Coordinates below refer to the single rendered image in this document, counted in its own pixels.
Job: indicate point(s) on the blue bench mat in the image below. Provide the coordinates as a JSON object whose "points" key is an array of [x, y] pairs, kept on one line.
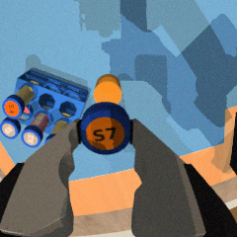
{"points": [[176, 61]]}

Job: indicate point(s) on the blue tube rack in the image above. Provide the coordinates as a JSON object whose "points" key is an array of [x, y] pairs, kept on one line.
{"points": [[52, 99]]}

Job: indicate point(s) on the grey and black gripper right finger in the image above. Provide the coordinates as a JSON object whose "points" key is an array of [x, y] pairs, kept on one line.
{"points": [[173, 200]]}

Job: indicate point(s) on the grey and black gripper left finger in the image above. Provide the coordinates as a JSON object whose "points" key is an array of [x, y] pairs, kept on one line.
{"points": [[34, 196]]}

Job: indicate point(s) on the sample tube with dark blue cap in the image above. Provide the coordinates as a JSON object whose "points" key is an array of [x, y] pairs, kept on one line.
{"points": [[15, 104], [59, 125]]}

